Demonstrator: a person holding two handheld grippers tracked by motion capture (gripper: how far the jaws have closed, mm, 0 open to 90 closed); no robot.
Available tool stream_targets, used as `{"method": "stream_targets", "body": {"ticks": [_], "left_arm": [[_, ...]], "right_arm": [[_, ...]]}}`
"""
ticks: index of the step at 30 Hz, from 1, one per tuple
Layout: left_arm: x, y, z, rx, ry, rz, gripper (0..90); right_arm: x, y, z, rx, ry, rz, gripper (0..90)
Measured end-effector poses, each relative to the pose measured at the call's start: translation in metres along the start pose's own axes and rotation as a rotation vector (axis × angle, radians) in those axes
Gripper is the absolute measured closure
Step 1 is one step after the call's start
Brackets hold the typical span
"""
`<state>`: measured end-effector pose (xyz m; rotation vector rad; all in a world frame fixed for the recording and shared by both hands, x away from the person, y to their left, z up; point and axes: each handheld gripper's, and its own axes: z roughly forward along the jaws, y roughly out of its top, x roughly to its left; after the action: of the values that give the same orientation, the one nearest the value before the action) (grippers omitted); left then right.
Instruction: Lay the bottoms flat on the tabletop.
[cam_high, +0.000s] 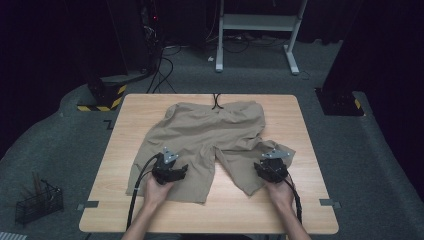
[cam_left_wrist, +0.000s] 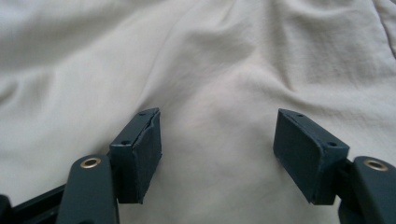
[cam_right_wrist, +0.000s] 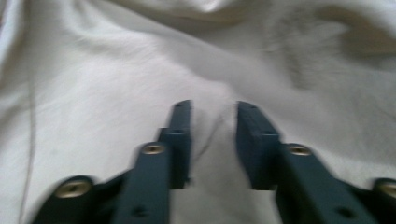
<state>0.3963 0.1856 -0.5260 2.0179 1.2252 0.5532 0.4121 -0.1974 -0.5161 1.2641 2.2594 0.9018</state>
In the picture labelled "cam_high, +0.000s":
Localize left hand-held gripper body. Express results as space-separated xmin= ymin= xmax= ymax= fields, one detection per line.
xmin=151 ymin=146 xmax=183 ymax=186

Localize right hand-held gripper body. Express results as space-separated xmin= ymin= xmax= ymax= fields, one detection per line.
xmin=260 ymin=148 xmax=292 ymax=184

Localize khaki shorts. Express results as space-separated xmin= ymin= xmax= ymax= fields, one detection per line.
xmin=125 ymin=100 xmax=297 ymax=205

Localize person's left hand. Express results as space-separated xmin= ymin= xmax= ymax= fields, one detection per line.
xmin=142 ymin=173 xmax=175 ymax=210

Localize person's right hand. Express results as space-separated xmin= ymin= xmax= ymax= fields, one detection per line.
xmin=264 ymin=177 xmax=297 ymax=211

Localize grey tape piece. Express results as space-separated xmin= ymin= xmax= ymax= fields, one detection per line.
xmin=318 ymin=198 xmax=342 ymax=210
xmin=76 ymin=200 xmax=100 ymax=212

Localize black stand base yellow mark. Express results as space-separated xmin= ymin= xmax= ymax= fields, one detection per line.
xmin=314 ymin=86 xmax=365 ymax=117

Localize black yellow striped stand base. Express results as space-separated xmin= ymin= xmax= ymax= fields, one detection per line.
xmin=76 ymin=78 xmax=128 ymax=113

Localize black equipment rack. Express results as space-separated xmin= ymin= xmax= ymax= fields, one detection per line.
xmin=139 ymin=0 xmax=208 ymax=49

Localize black curtain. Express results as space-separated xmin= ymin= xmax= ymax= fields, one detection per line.
xmin=0 ymin=0 xmax=148 ymax=161
xmin=321 ymin=0 xmax=424 ymax=193

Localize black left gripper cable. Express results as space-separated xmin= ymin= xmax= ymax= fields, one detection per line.
xmin=125 ymin=153 xmax=165 ymax=232

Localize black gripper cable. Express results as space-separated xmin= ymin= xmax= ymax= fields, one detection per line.
xmin=283 ymin=179 xmax=304 ymax=225
xmin=125 ymin=153 xmax=165 ymax=232

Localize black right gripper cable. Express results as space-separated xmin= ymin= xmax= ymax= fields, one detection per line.
xmin=283 ymin=179 xmax=304 ymax=225

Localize black drawstring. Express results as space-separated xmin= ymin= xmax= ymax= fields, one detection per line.
xmin=211 ymin=93 xmax=224 ymax=111

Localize black floor cables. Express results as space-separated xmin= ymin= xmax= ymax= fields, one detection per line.
xmin=145 ymin=44 xmax=183 ymax=95

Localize black wire basket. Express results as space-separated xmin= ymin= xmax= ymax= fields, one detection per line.
xmin=14 ymin=179 xmax=65 ymax=226

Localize white metal stand frame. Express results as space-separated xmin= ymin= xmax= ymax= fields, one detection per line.
xmin=214 ymin=0 xmax=309 ymax=76

